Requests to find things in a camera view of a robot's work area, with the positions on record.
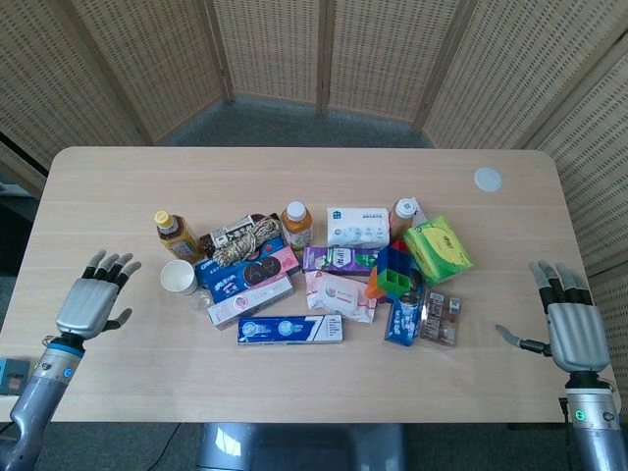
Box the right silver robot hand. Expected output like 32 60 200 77
495 259 613 372

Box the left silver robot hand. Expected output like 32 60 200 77
54 249 143 340

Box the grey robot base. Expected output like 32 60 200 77
195 422 407 471

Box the white paper cup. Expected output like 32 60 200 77
160 259 200 297

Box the yellow cap tea bottle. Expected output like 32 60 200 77
155 210 206 264

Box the clear plastic battery pack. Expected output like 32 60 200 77
419 288 465 347

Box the green tissue pack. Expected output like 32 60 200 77
402 215 475 288

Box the blue pink oreo box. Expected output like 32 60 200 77
194 237 301 304

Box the dark brown snack packet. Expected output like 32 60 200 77
198 212 280 257

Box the pink white toothpaste box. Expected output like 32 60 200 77
206 274 296 331

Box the blue snack packet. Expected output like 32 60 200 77
383 292 424 348

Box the white round table grommet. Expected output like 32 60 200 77
473 167 503 192

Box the colourful plastic block toy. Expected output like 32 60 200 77
365 238 424 301

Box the blue white toothpaste box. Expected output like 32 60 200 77
236 314 344 346

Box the white cap brown drink bottle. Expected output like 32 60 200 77
388 196 423 242

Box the white cap orange juice bottle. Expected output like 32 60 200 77
280 200 315 249

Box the pink wet wipes pack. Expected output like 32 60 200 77
304 271 378 324

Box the white tissue pack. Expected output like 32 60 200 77
326 205 392 247

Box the purple snack packet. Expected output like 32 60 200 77
302 245 387 276

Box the bamboo folding screen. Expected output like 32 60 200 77
0 0 628 423

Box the coiled multicolour rope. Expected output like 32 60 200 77
211 215 283 269

